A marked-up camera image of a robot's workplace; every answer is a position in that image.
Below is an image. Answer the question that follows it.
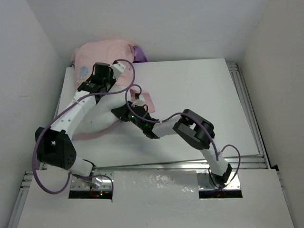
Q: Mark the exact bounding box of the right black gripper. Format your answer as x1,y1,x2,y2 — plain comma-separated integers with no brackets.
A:
113,100,145,130

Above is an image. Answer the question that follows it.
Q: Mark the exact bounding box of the aluminium frame rail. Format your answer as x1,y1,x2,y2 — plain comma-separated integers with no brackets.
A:
227,63,271,169

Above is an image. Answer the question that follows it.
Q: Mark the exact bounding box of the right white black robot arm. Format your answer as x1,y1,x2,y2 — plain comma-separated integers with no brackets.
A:
111,102,232,188

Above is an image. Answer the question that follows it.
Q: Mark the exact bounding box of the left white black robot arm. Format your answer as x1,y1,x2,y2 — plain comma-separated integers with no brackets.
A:
35,62,126,177

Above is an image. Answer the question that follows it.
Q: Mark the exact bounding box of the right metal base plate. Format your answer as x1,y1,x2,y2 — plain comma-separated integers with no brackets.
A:
197,170,241,191

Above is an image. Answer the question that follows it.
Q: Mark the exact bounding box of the pink purple pillowcase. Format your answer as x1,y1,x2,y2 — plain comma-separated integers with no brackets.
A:
71,39,148,140

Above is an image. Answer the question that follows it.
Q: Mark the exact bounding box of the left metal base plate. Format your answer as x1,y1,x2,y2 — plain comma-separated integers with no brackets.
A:
70,173,114,191

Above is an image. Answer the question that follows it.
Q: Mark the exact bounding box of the white front cover board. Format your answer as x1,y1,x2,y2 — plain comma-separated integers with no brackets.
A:
19,170,293,228

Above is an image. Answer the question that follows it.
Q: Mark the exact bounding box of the metal base plate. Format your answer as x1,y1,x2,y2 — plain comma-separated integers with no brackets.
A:
197,170,241,191
70,173,114,191

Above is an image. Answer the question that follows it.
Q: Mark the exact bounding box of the white pillow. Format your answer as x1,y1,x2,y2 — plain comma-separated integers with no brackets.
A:
75,91,125,133

